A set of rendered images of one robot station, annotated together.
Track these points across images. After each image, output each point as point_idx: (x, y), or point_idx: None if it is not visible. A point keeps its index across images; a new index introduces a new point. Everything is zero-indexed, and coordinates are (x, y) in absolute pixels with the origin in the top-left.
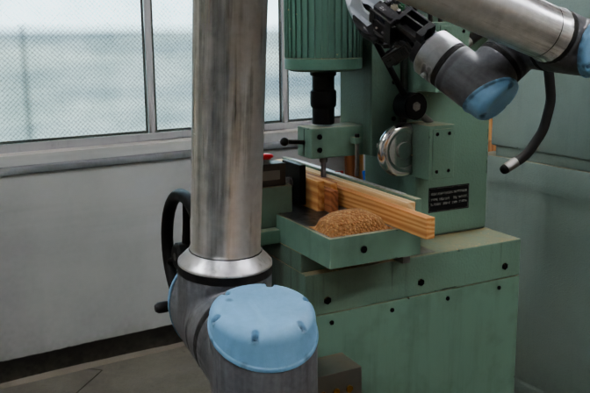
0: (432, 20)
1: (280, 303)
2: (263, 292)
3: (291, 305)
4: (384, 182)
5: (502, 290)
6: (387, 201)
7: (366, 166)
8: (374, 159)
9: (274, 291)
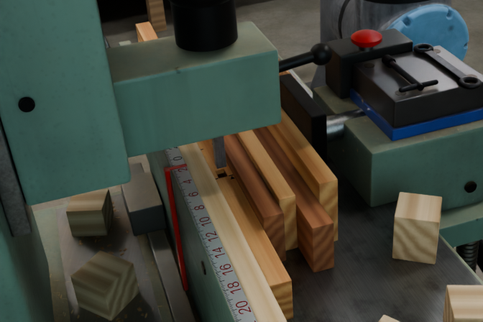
0: None
1: None
2: None
3: None
4: (29, 256)
5: None
6: None
7: (25, 293)
8: (16, 239)
9: None
